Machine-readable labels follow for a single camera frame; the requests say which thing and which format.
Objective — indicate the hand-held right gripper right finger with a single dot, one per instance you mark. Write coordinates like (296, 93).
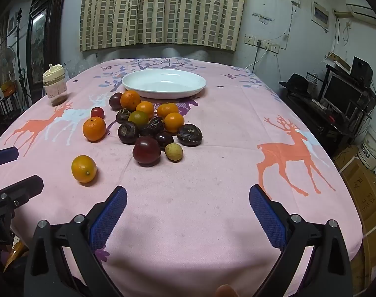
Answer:
(266, 216)

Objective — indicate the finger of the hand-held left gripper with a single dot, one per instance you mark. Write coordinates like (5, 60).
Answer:
(24, 188)
(3, 156)

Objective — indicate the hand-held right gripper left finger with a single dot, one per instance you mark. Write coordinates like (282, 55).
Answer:
(109, 216)

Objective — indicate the yellowish orange tangerine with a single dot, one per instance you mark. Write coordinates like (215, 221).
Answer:
(84, 168)

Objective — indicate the dark red plum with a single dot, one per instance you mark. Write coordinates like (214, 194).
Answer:
(146, 151)

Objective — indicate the yellow-green longan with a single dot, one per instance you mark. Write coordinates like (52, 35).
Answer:
(173, 152)

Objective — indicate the red cherry tomato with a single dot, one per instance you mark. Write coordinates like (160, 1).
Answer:
(97, 112)

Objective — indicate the large dark water chestnut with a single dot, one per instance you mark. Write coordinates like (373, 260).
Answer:
(189, 134)

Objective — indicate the dark purple plum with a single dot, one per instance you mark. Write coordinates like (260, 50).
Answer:
(115, 100)

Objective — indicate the white oval plate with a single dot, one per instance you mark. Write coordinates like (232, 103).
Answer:
(163, 82)

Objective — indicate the person's right hand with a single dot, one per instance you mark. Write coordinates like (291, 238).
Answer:
(226, 291)

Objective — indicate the pink deer printed tablecloth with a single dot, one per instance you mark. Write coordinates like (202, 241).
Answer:
(206, 176)

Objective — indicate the clear jar with cream lid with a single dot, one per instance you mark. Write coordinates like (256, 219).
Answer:
(54, 85)

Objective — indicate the white standing fan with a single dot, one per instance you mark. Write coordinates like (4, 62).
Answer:
(7, 58)

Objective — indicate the brown cardboard box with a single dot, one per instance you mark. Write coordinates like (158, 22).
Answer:
(365, 198)

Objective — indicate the black metal stand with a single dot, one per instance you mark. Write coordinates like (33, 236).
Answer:
(19, 52)

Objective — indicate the black desk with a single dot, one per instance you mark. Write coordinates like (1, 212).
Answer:
(324, 123)

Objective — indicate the white bucket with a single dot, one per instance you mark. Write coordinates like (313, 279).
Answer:
(372, 151)

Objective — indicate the dark wooden framed cabinet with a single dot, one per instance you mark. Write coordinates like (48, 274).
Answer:
(45, 31)

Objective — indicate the black hat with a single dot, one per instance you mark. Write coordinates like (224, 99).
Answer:
(296, 83)

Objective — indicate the black computer monitor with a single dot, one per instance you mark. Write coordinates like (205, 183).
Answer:
(341, 94)

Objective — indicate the black speaker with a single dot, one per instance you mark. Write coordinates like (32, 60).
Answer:
(361, 68)

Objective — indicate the checked beige curtain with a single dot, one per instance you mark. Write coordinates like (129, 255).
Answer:
(163, 9)

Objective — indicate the white air conditioner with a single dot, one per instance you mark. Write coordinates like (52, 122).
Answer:
(362, 12)

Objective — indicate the white wall socket strip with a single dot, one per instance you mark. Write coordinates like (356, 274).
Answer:
(270, 46)

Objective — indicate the white wall socket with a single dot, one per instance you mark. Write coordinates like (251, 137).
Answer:
(250, 39)

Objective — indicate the white framed wall panel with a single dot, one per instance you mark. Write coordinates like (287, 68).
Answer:
(320, 14)

